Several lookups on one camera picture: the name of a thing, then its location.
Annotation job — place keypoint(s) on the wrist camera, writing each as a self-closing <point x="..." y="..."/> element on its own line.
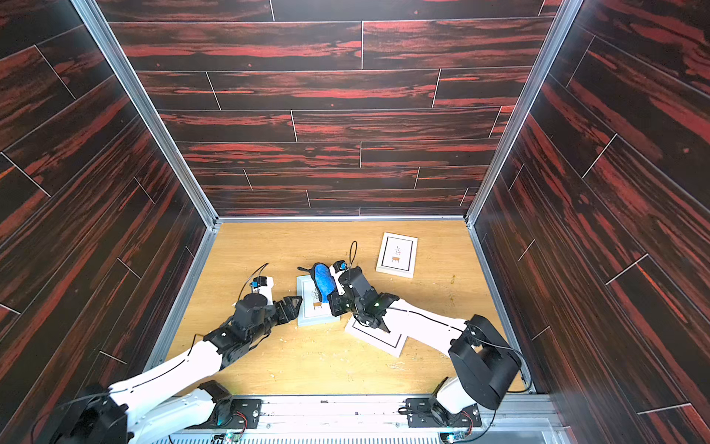
<point x="263" y="285"/>
<point x="338" y="269"/>

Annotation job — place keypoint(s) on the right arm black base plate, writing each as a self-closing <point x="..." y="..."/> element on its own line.
<point x="426" y="412"/>

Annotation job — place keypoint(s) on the light blue picture frame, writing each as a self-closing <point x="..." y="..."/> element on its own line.
<point x="312" y="312"/>

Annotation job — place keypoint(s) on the cream white picture frame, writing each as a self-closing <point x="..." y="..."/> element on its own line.
<point x="391" y="343"/>

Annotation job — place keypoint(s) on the white picture frame black border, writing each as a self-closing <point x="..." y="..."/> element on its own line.
<point x="397" y="255"/>

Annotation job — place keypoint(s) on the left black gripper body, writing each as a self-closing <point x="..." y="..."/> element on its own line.
<point x="269" y="316"/>

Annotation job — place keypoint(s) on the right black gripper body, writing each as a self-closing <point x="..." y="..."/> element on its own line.
<point x="340" y="300"/>

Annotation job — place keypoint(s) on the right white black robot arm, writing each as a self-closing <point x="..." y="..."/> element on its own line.
<point x="484" y="362"/>

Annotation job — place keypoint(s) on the blue microfiber cloth black trim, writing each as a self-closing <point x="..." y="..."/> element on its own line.
<point x="324" y="281"/>

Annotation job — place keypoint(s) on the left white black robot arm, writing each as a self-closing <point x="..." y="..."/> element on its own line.
<point x="176" y="394"/>

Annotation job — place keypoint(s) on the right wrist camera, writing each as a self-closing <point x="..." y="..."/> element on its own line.
<point x="338" y="269"/>

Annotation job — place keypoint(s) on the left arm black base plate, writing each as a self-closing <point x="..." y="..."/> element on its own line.
<point x="236" y="414"/>

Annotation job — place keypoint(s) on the aluminium front rail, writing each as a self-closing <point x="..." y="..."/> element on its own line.
<point x="375" y="419"/>

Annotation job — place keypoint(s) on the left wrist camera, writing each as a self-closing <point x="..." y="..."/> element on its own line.
<point x="263" y="285"/>

